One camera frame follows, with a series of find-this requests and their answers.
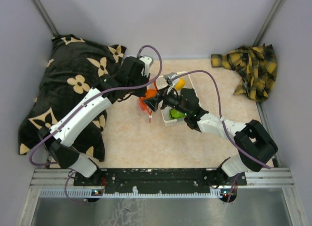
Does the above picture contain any left corner post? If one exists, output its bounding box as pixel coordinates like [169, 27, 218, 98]
[31, 0, 59, 37]

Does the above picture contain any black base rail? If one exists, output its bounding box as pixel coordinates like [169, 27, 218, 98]
[74, 168, 247, 194]

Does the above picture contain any black floral pillow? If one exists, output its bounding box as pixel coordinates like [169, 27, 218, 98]
[18, 34, 126, 155]

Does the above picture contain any red apple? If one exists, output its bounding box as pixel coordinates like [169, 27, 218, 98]
[138, 99, 146, 113]

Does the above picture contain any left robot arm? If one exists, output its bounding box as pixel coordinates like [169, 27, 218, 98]
[38, 56, 154, 185]

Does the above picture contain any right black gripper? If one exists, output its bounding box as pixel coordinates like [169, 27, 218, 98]
[144, 84, 189, 116]

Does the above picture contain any right corner post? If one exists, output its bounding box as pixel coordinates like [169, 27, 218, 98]
[253, 0, 285, 46]

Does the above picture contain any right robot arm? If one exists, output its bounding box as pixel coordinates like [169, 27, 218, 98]
[142, 87, 278, 185]

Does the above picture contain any aluminium frame bar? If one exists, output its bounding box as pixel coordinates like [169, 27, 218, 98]
[30, 168, 294, 202]

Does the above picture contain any green toy watermelon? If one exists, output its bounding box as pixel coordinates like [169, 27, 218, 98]
[169, 109, 186, 120]

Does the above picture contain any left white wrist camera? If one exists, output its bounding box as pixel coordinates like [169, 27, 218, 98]
[139, 55, 154, 77]

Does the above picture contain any yellow lemon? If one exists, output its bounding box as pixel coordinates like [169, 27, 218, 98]
[174, 78, 185, 91]

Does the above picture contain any clear zip top bag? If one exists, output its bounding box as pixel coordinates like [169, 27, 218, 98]
[137, 82, 158, 123]

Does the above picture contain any white plastic basket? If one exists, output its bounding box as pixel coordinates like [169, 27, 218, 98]
[154, 71, 195, 126]

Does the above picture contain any corner post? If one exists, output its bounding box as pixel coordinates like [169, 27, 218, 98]
[253, 0, 285, 46]
[31, 0, 59, 37]

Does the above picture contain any yellow plaid cloth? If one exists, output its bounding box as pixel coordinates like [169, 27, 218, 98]
[211, 44, 277, 103]

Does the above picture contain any orange fruit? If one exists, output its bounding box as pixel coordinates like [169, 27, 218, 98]
[144, 89, 158, 100]

